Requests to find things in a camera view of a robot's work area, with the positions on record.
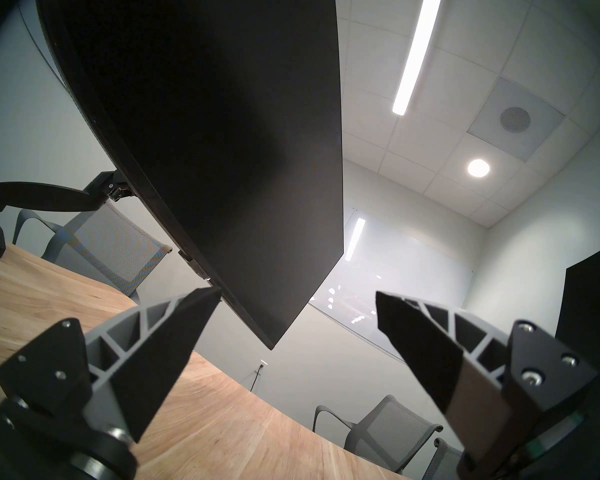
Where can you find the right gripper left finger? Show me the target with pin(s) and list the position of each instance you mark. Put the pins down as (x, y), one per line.
(145, 364)

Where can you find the round ceiling speaker grille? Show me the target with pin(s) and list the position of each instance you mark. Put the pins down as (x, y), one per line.
(515, 119)

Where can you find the grey mesh office chair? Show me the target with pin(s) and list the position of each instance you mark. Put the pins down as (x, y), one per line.
(105, 244)
(447, 461)
(390, 429)

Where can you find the glass whiteboard without writing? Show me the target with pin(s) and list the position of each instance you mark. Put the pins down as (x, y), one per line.
(405, 284)

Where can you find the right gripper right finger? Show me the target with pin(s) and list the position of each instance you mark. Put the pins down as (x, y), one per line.
(440, 354)

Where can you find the long ceiling light strip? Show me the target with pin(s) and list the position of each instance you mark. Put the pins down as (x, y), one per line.
(417, 49)

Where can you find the black curved wide monitor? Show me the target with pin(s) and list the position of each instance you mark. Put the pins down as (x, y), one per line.
(205, 134)

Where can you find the black wall television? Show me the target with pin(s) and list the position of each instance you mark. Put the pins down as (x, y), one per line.
(595, 294)

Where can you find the round ceiling downlight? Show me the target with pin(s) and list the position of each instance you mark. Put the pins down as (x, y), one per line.
(478, 168)

